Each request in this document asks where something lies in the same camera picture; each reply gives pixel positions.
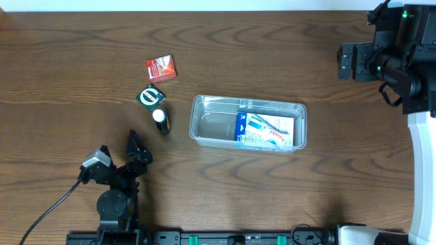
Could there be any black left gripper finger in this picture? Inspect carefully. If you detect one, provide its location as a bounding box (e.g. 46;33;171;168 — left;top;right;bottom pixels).
125;129;153;165
99;145;114;167

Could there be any dark bottle white cap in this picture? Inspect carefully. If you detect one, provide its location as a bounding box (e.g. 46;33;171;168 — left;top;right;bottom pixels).
152;109;171;135

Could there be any green Zam-Buk box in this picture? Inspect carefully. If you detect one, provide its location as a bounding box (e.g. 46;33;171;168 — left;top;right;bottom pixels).
136;84;166;112

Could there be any red medicine box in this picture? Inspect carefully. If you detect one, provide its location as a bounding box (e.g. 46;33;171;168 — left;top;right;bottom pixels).
145;54;178;84

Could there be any clear plastic container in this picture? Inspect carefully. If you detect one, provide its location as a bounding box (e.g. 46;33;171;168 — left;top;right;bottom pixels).
189;95;307;153

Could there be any blue cooling patch box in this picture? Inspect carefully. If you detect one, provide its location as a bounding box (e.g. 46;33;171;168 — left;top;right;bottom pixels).
234;112;295;150

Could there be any white Panadol box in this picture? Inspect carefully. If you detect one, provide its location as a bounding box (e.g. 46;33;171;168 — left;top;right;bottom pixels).
245;114;294;147

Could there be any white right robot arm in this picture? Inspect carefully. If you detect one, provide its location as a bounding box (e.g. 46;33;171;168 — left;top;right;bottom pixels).
324;1;435;245

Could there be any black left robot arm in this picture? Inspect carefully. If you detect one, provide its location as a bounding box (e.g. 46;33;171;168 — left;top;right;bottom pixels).
95;130;153;245

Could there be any black left camera cable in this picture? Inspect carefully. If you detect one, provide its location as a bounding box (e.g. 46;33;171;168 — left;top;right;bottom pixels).
18;178;83;245

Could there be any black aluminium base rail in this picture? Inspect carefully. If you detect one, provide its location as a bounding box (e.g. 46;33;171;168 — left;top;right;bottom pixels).
65;228;337;245

